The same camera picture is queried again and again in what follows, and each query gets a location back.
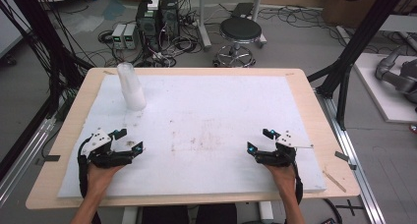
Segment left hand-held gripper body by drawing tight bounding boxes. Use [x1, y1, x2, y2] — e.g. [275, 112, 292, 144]
[78, 128, 136, 169]

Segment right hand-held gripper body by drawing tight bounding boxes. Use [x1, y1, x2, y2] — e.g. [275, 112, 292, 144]
[254, 130, 315, 168]

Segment person's right hand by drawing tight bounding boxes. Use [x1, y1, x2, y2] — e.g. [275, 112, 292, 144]
[264, 163, 298, 199]

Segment person's left hand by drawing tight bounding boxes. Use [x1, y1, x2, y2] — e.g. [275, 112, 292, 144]
[86, 163, 126, 199]

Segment white table leg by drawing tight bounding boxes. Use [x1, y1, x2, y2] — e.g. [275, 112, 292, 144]
[121, 205, 139, 224]
[258, 200, 275, 224]

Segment white foam mat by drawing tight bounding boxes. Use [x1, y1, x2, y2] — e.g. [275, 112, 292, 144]
[57, 74, 328, 199]

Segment grey tape strip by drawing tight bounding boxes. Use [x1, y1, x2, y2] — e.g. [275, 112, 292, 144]
[334, 150, 358, 171]

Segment person's dark trousers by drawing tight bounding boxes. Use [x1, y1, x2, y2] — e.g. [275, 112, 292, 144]
[141, 202, 238, 224]

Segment black tape cross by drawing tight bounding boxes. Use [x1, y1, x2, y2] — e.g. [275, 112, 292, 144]
[335, 198, 364, 217]

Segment grey bench power supply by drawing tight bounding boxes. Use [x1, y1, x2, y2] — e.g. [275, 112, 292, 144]
[123, 23, 141, 51]
[111, 23, 128, 50]

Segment black round stool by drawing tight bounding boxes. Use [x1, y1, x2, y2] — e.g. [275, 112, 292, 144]
[212, 17, 264, 68]

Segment black computer tower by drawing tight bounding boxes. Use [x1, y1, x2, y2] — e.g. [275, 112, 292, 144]
[159, 0, 181, 39]
[135, 0, 162, 52]

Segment white platform board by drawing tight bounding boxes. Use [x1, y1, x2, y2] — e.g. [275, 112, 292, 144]
[353, 52, 417, 125]

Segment cardboard box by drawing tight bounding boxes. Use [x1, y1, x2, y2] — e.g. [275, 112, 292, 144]
[322, 0, 417, 29]

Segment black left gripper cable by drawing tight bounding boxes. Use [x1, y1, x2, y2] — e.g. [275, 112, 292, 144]
[77, 136, 93, 199]

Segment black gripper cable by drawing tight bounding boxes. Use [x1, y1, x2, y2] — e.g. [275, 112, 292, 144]
[291, 160, 305, 206]
[77, 136, 93, 199]

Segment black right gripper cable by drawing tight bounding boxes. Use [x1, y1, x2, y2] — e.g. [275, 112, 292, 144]
[291, 160, 305, 206]

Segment aluminium floor rail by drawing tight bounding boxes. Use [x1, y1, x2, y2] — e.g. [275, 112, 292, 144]
[0, 115, 57, 206]
[315, 90, 387, 224]

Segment tangle of floor cables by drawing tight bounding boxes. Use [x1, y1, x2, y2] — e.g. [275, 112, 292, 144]
[97, 19, 205, 69]

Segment loose black floor cables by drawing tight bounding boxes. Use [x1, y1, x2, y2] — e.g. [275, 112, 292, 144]
[258, 5, 346, 49]

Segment black frame post with cables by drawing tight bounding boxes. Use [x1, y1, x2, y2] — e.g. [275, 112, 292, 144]
[0, 0, 96, 120]

